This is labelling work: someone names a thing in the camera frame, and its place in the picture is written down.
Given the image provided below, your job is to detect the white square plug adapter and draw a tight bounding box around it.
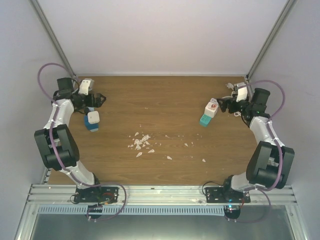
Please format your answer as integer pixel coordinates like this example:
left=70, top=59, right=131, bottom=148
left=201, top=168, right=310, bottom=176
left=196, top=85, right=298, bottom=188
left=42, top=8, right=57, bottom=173
left=87, top=111, right=100, bottom=124

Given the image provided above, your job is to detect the blue cube plug adapter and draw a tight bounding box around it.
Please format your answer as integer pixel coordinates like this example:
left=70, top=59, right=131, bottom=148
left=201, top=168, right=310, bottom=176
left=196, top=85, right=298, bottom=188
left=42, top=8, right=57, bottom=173
left=84, top=115, right=99, bottom=132

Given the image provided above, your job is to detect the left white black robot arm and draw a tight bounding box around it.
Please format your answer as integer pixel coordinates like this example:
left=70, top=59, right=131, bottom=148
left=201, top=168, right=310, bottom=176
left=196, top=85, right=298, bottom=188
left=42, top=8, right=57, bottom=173
left=34, top=77, right=106, bottom=202

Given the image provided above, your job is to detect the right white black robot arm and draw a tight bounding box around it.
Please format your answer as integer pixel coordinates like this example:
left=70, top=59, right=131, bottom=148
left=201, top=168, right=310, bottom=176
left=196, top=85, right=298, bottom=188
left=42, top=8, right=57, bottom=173
left=217, top=88, right=295, bottom=203

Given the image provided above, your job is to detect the white cube socket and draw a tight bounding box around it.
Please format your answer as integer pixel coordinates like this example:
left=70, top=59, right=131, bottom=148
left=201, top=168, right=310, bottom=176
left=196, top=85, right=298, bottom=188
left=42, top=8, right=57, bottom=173
left=204, top=98, right=219, bottom=118

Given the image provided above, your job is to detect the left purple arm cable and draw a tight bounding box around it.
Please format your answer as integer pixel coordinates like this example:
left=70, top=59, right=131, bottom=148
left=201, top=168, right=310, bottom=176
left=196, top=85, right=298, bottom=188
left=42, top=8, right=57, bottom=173
left=37, top=62, right=127, bottom=223

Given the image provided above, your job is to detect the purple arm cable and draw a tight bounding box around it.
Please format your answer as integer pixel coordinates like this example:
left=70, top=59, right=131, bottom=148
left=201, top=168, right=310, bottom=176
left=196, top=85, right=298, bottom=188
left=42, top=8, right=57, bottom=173
left=226, top=79, right=286, bottom=223
left=37, top=62, right=127, bottom=223

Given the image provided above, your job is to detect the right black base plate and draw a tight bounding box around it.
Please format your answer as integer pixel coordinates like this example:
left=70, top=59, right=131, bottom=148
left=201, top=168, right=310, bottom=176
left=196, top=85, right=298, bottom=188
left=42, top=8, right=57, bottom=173
left=204, top=186, right=251, bottom=204

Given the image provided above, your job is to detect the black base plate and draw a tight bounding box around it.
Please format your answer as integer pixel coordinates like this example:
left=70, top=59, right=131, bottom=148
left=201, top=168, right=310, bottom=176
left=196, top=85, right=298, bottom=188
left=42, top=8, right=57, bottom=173
left=204, top=186, right=251, bottom=204
left=69, top=186, right=119, bottom=205

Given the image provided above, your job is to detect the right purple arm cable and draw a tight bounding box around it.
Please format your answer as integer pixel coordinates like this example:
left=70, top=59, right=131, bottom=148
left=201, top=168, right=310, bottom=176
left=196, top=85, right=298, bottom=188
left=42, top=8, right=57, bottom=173
left=226, top=79, right=286, bottom=223

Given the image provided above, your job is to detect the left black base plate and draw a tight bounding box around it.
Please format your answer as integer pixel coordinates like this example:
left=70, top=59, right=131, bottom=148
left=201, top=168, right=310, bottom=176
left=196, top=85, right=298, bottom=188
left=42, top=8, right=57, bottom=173
left=69, top=186, right=119, bottom=205

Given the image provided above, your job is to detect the aluminium front rail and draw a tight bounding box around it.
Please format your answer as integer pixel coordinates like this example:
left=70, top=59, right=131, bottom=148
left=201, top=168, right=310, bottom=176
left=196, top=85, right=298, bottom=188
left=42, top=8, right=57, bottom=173
left=26, top=184, right=298, bottom=206

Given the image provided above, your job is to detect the left aluminium frame post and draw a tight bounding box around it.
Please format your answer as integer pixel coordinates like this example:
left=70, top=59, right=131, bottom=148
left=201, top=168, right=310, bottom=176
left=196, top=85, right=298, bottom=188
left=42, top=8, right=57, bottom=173
left=29, top=0, right=76, bottom=76

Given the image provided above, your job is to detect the aluminium frame post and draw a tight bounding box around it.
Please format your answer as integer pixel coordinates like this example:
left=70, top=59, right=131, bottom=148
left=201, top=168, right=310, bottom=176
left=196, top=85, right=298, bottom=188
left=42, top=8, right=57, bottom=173
left=29, top=0, right=76, bottom=76
left=245, top=0, right=297, bottom=81

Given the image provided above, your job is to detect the grey slotted cable duct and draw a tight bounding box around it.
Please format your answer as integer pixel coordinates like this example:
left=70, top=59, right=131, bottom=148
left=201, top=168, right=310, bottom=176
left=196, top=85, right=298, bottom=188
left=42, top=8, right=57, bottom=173
left=37, top=204, right=225, bottom=216

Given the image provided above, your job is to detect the right aluminium frame post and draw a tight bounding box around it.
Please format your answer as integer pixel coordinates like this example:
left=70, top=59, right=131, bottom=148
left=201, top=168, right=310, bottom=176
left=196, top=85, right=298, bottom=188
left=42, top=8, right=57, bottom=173
left=245, top=0, right=297, bottom=81

